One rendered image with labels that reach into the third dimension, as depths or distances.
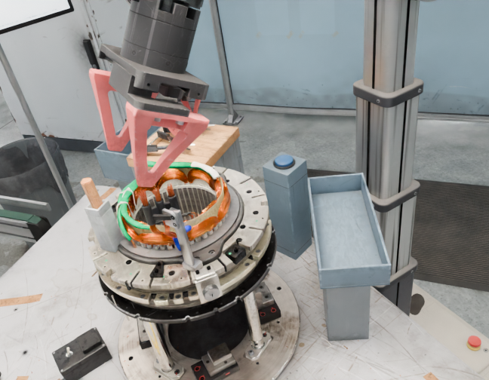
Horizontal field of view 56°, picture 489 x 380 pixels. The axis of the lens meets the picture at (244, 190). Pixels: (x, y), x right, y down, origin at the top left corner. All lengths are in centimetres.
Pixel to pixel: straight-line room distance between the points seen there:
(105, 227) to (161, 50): 42
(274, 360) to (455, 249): 152
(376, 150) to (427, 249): 132
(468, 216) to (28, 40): 276
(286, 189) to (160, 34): 67
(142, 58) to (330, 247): 53
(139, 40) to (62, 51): 280
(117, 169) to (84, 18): 189
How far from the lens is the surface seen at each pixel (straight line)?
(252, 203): 82
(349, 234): 84
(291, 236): 110
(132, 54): 40
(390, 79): 96
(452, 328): 171
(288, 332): 99
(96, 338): 104
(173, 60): 40
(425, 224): 244
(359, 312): 93
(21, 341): 121
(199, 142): 109
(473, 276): 223
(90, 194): 74
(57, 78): 333
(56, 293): 126
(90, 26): 299
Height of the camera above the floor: 159
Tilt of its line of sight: 36 degrees down
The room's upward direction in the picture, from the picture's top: 10 degrees counter-clockwise
